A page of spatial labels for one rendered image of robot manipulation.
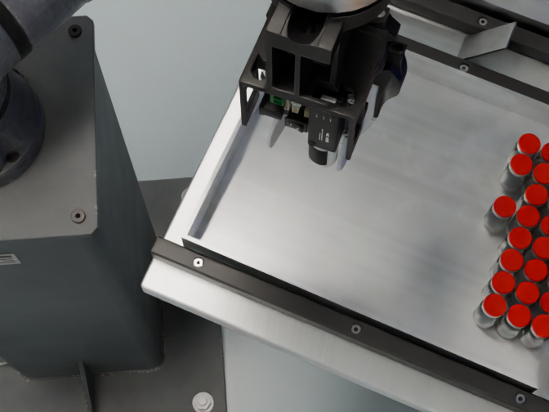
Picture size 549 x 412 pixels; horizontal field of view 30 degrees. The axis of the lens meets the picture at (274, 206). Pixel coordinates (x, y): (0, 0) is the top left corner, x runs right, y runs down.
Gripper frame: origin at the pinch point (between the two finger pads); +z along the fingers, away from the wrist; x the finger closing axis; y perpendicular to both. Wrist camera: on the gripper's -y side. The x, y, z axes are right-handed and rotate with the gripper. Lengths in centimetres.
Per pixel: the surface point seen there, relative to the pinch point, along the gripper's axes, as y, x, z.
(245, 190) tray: -3.0, -8.3, 24.5
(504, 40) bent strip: -23.8, 10.2, 18.5
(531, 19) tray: -28.4, 12.0, 20.2
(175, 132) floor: -46, -42, 108
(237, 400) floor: -3, -13, 113
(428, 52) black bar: -22.1, 3.6, 21.7
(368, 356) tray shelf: 7.7, 7.7, 26.2
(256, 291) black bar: 6.4, -3.6, 23.6
